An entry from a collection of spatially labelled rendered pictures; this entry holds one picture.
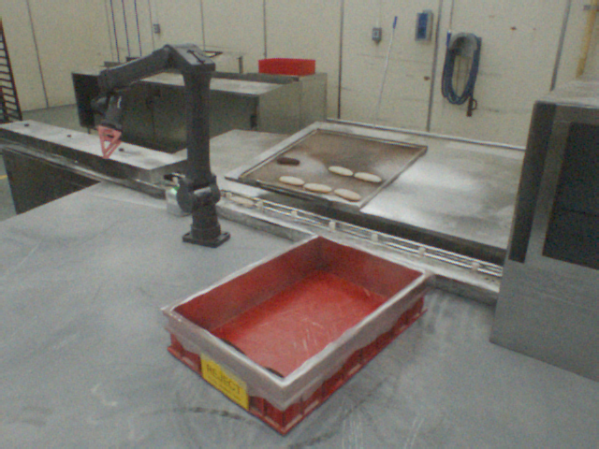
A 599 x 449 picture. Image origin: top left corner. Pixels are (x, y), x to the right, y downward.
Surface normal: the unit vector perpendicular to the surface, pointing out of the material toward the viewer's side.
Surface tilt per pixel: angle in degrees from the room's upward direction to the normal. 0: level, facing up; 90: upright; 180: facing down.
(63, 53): 90
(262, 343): 0
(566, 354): 90
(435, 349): 0
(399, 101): 90
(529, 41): 90
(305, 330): 0
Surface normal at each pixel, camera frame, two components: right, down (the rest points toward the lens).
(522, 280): -0.60, 0.31
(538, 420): 0.00, -0.92
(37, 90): 0.80, 0.23
